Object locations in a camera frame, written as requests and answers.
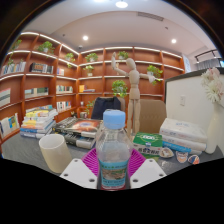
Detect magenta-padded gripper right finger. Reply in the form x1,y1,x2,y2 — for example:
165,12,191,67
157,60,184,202
128,148,167,190

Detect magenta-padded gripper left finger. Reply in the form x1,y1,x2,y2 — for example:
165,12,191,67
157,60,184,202
59,148,100,190

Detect clear water bottle blue cap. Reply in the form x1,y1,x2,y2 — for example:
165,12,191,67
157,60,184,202
95,109,134,192

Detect small printed badge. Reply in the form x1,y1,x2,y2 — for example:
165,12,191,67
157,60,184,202
187,154,201,166
175,151,189,164
159,147,175,159

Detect green and white box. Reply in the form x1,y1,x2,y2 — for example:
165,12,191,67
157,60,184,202
132,132,164,159

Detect cream paper cup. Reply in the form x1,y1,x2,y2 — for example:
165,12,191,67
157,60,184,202
38,133,73,174

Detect blue flat pack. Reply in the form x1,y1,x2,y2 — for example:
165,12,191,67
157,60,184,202
162,141,193,154

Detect stack of dark books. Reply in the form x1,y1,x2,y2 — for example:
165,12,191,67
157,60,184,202
53,117,104,150

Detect white tissue pack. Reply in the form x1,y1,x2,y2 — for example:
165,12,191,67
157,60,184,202
161,133,207,152
159,118,208,144

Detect tan chair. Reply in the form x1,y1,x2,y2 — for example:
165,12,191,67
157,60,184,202
89,95,128,121
138,99,168,134

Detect stack of colourful books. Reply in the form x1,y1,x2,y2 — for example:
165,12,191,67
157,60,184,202
19,104,59,140

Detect dark blue jacket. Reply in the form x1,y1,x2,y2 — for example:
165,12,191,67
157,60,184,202
90,96,122,121

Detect white ceramic vase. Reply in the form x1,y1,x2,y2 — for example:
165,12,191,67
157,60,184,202
204,101,224,155

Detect wooden shelf unit with books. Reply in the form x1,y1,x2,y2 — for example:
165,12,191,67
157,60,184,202
0,31,186,148

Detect wooden artist mannequin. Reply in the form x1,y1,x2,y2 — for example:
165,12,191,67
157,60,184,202
110,51,162,139

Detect grey curtain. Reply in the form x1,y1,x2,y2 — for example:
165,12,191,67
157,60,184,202
196,58,221,71

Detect recessed ceiling lights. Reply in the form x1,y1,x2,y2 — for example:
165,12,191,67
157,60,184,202
82,34,178,45

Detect ceiling air vent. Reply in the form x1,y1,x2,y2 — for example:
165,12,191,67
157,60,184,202
137,11,165,22

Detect branched ceiling lamp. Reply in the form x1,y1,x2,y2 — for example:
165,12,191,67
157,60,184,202
93,0,129,9

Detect white wall poster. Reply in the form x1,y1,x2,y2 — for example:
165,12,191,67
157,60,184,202
182,53,193,74

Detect black track light rail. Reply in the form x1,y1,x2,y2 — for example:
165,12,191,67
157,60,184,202
194,49,219,63

